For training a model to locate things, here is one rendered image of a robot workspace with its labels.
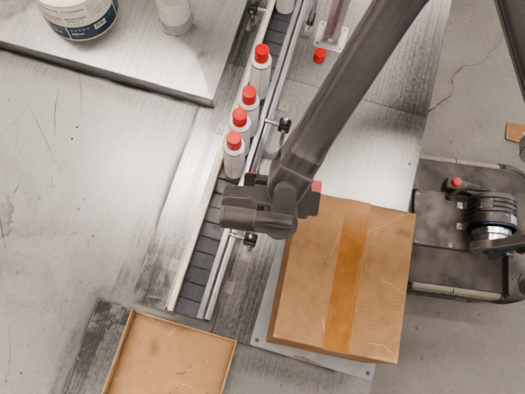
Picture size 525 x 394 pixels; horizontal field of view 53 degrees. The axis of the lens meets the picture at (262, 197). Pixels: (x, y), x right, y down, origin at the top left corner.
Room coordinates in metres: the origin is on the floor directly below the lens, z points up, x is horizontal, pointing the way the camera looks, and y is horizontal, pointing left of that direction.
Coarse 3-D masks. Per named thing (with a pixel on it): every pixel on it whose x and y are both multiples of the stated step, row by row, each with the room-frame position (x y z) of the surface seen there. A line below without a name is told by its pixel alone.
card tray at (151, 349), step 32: (128, 320) 0.05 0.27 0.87; (160, 320) 0.06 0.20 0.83; (128, 352) -0.02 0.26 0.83; (160, 352) -0.01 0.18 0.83; (192, 352) 0.00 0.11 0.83; (224, 352) 0.01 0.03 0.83; (128, 384) -0.09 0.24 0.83; (160, 384) -0.08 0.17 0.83; (192, 384) -0.07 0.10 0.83; (224, 384) -0.06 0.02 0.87
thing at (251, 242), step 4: (232, 232) 0.27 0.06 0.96; (248, 232) 0.27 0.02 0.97; (232, 236) 0.26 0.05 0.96; (236, 236) 0.26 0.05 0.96; (240, 236) 0.26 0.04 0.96; (244, 236) 0.26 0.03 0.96; (248, 236) 0.26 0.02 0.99; (252, 236) 0.26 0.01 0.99; (256, 236) 0.27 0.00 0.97; (244, 240) 0.25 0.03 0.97; (248, 240) 0.25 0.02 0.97; (252, 240) 0.26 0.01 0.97; (256, 240) 0.26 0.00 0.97; (244, 244) 0.25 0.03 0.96; (248, 244) 0.25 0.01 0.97; (252, 244) 0.25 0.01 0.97; (248, 248) 0.25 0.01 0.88
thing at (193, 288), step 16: (272, 16) 0.92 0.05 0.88; (288, 16) 0.93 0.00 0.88; (272, 32) 0.87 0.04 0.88; (272, 48) 0.82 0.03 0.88; (288, 48) 0.83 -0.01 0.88; (272, 64) 0.77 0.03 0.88; (272, 96) 0.67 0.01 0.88; (224, 176) 0.43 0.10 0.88; (208, 208) 0.34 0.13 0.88; (208, 224) 0.30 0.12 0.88; (208, 240) 0.26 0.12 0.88; (192, 256) 0.21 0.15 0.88; (208, 256) 0.22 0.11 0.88; (192, 272) 0.18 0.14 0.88; (208, 272) 0.18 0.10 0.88; (192, 288) 0.14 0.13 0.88; (176, 304) 0.10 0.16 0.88; (192, 304) 0.10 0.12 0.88
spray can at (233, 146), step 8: (232, 136) 0.45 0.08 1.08; (240, 136) 0.45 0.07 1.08; (224, 144) 0.45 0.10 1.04; (232, 144) 0.43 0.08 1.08; (240, 144) 0.44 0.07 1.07; (224, 152) 0.43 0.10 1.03; (232, 152) 0.43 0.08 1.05; (240, 152) 0.43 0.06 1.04; (224, 160) 0.44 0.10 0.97; (232, 160) 0.42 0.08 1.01; (240, 160) 0.43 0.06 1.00; (224, 168) 0.44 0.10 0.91; (232, 168) 0.42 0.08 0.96; (240, 168) 0.43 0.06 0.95; (232, 176) 0.42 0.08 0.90; (240, 176) 0.43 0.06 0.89
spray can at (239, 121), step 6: (240, 108) 0.52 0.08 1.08; (234, 114) 0.50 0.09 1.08; (240, 114) 0.51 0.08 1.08; (246, 114) 0.51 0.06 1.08; (234, 120) 0.49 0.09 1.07; (240, 120) 0.49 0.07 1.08; (246, 120) 0.50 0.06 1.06; (234, 126) 0.49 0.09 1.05; (240, 126) 0.49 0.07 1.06; (246, 126) 0.50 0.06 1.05; (240, 132) 0.48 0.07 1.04; (246, 132) 0.49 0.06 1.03; (246, 138) 0.49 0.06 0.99; (246, 144) 0.49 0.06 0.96; (246, 150) 0.49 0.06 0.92
